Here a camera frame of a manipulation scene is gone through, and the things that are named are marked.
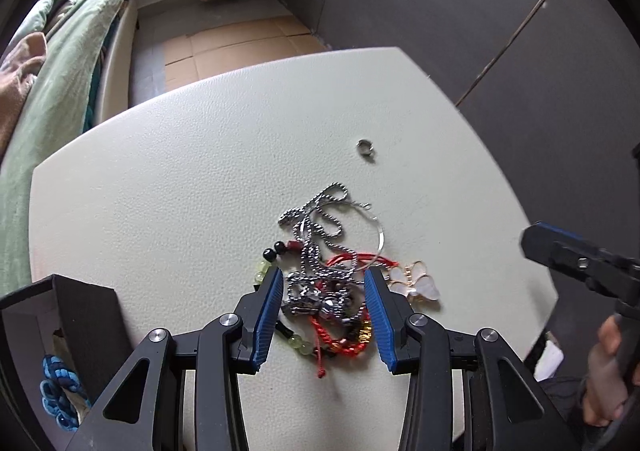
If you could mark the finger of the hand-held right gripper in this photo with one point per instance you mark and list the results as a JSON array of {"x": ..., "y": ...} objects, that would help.
[{"x": 565, "y": 251}]

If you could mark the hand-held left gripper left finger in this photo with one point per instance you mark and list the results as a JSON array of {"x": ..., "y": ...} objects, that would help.
[{"x": 264, "y": 326}]

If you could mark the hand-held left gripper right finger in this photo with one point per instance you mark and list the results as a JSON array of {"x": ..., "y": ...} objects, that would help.
[{"x": 384, "y": 328}]

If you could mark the black jewelry box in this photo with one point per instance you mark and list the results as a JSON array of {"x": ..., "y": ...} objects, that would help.
[{"x": 85, "y": 321}]

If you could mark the person's right hand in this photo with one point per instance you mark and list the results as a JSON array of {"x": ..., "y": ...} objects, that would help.
[{"x": 604, "y": 371}]

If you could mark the white butterfly brooch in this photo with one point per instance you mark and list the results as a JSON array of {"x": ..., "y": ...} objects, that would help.
[{"x": 425, "y": 287}]

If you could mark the person's dark clothing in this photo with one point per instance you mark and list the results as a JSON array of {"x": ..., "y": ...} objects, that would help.
[{"x": 562, "y": 398}]

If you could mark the thin silver hoop bangle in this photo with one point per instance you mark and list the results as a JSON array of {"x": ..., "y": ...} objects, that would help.
[{"x": 381, "y": 232}]

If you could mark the flat cardboard sheets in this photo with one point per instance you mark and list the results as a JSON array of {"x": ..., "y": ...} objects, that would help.
[{"x": 235, "y": 43}]

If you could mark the green blanket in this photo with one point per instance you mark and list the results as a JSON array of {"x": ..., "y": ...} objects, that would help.
[{"x": 60, "y": 81}]

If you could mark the brown cloth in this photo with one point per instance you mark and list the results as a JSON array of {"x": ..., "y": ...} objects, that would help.
[{"x": 17, "y": 81}]

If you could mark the white bed frame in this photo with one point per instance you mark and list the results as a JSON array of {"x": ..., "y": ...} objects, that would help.
[{"x": 116, "y": 61}]

